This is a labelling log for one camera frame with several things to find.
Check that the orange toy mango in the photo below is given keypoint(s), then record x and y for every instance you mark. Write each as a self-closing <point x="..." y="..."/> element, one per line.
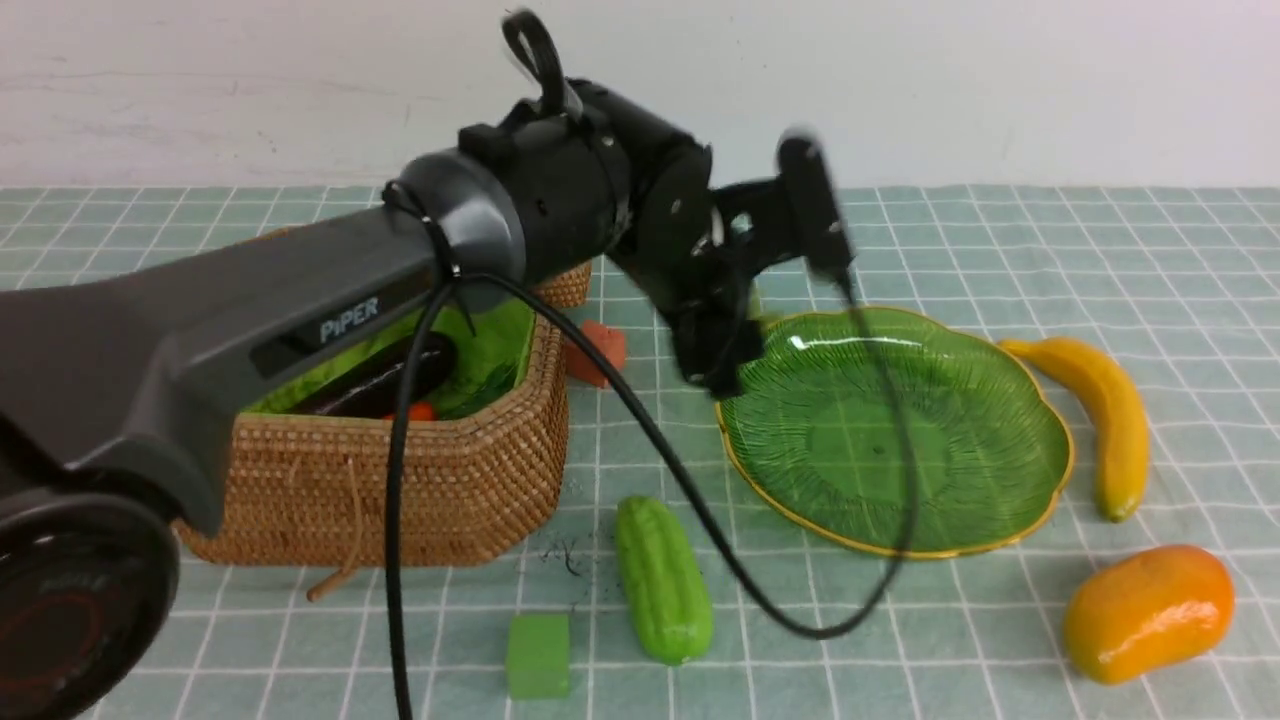
<point x="1158" y="608"/>

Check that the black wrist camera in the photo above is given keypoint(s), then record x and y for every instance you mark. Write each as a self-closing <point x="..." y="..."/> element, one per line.
<point x="816" y="220"/>

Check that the green foam cube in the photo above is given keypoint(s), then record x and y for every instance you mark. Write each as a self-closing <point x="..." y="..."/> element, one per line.
<point x="538" y="656"/>

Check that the green glass leaf plate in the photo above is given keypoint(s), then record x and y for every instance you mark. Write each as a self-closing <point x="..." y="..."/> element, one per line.
<point x="815" y="432"/>

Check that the orange foam cube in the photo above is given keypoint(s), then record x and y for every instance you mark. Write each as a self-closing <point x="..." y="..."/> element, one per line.
<point x="609" y="342"/>

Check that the green checkered tablecloth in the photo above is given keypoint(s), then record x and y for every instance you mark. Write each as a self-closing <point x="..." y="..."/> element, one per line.
<point x="1180" y="285"/>

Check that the woven wicker basket green lining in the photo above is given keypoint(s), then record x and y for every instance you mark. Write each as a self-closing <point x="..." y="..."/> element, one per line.
<point x="478" y="479"/>

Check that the purple toy eggplant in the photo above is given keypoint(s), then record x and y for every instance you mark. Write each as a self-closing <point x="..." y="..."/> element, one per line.
<point x="370" y="389"/>

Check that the green toy bitter gourd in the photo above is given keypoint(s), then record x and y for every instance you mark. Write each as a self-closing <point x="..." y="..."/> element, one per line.
<point x="668" y="599"/>

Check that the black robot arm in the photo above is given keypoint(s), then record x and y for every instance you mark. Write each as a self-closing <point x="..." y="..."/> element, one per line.
<point x="120" y="396"/>

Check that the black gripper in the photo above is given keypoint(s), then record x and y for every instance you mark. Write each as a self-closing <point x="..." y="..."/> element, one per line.
<point x="695" y="251"/>

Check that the yellow toy banana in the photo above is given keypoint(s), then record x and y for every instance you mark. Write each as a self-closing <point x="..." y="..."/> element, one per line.
<point x="1112" y="402"/>

